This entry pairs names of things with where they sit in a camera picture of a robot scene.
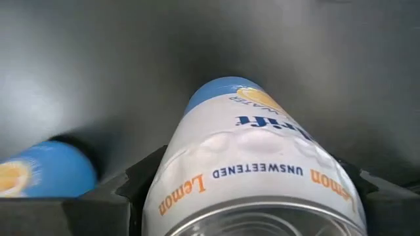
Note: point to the white blue Spindrift can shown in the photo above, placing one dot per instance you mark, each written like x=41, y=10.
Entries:
x=55, y=170
x=249, y=157

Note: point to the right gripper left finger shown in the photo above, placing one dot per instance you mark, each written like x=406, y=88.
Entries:
x=82, y=216

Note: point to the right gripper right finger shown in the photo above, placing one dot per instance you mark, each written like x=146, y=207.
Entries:
x=393, y=216

